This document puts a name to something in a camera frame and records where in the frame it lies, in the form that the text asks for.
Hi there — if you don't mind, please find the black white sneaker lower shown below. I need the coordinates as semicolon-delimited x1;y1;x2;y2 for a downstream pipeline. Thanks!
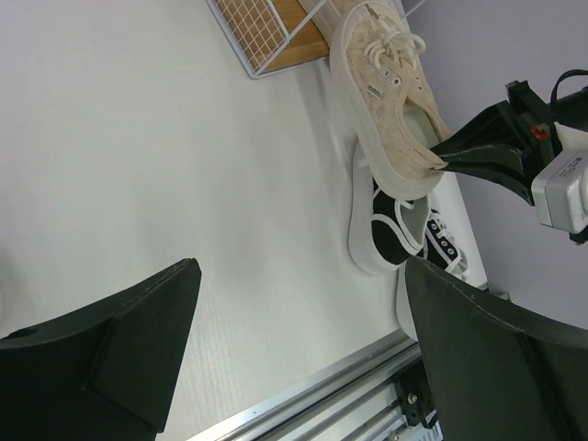
395;209;469;341

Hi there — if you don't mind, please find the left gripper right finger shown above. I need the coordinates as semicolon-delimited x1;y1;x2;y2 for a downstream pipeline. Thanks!
405;257;587;440

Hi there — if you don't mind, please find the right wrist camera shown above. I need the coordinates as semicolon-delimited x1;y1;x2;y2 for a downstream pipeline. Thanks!
531;123;587;234

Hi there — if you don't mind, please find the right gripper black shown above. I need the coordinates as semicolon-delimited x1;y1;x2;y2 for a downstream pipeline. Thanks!
433;81;559;206

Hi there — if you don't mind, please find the aluminium mounting rail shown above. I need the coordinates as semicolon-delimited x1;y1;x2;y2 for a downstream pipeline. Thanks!
193;332;420;440

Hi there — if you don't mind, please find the black white sneaker upper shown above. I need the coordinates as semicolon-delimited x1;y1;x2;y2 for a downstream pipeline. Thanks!
347;145;430;275

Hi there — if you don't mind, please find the beige lace sneaker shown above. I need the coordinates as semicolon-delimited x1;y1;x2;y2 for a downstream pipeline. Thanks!
311;0;362;43
330;1;451;199

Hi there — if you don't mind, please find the white wire wooden shoe shelf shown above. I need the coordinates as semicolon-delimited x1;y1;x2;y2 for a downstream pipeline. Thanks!
204;0;433;80

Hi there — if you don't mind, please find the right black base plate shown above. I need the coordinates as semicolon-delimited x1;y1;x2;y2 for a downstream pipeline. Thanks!
392;359;438;429

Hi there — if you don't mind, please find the black white sneaker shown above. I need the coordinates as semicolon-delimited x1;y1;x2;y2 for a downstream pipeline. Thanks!
347;145;430;275
395;209;469;341

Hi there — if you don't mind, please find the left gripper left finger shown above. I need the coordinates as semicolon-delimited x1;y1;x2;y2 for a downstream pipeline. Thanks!
1;258;201;440

